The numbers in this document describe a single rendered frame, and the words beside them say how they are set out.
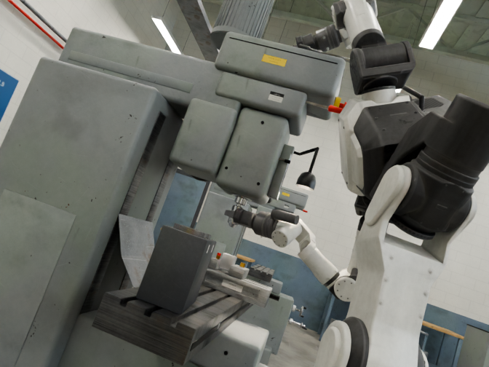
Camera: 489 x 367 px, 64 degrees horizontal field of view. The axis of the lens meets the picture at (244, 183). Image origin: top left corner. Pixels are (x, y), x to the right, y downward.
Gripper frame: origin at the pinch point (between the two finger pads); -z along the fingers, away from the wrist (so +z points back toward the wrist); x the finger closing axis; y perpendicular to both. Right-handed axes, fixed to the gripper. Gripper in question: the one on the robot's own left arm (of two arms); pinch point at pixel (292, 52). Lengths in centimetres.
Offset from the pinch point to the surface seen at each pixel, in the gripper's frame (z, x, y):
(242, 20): -13.8, -14.5, 12.0
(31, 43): -381, 173, 320
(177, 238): -30, -50, -78
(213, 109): -30.3, -16.7, -23.4
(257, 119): -16.4, -10.1, -29.5
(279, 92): -6.4, -10.7, -22.6
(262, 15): -7.2, -8.1, 16.4
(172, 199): -404, 540, 186
